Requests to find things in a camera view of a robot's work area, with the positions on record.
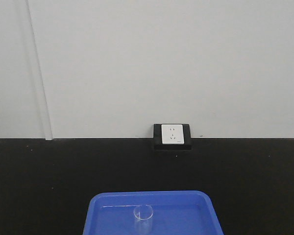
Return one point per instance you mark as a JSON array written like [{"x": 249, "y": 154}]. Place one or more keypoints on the small clear glass beaker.
[{"x": 143, "y": 219}]

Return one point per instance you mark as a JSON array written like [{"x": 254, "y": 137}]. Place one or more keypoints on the blue plastic tray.
[{"x": 187, "y": 212}]

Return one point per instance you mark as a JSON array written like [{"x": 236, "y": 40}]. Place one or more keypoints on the white wall power socket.
[{"x": 172, "y": 134}]

